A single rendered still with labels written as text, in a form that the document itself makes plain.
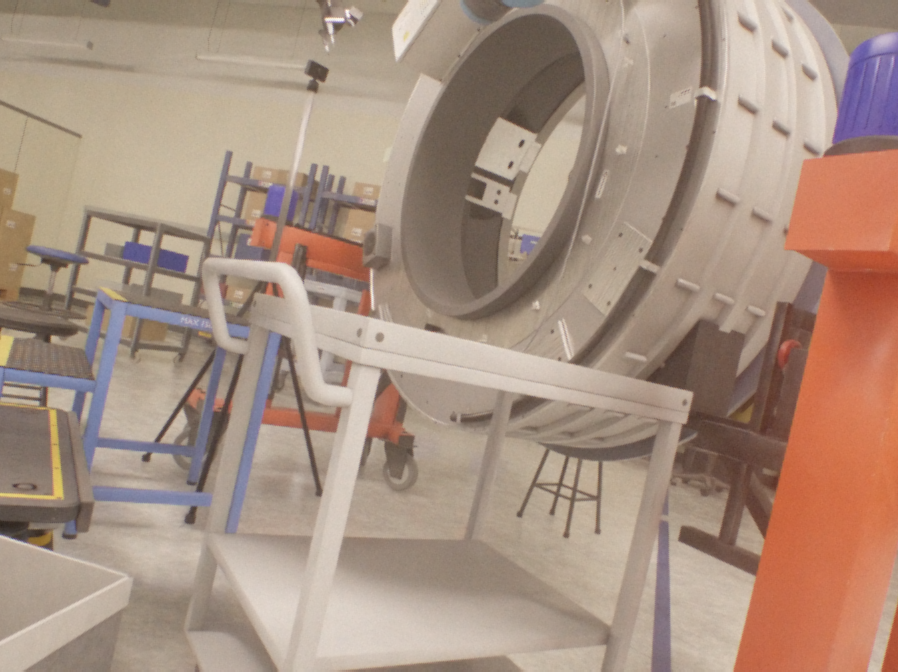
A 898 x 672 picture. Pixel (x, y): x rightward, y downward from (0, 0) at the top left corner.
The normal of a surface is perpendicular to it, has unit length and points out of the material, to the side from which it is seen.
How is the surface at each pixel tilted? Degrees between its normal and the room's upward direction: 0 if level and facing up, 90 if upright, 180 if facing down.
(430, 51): 145
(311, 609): 90
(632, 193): 90
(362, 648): 0
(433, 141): 108
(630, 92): 90
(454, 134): 115
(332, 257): 90
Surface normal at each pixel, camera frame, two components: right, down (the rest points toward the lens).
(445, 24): 0.13, 0.87
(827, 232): -0.81, -0.18
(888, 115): -0.58, -0.13
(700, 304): 0.41, 0.51
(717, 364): 0.55, 0.13
